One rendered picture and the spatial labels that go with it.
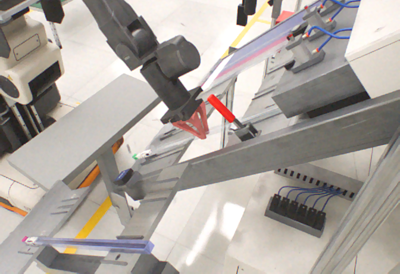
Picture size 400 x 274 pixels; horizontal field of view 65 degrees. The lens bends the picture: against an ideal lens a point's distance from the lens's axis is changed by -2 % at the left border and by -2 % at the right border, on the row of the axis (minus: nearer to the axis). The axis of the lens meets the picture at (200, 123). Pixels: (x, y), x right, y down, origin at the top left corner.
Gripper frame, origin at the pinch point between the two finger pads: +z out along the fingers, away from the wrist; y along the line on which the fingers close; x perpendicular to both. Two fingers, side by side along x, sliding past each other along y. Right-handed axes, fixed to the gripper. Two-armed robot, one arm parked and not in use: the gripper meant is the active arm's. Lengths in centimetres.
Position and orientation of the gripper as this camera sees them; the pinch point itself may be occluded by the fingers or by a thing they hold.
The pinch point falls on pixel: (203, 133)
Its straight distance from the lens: 72.5
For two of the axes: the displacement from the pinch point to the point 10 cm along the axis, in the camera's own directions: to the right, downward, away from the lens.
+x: -7.0, 2.1, 6.8
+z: 5.6, 7.5, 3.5
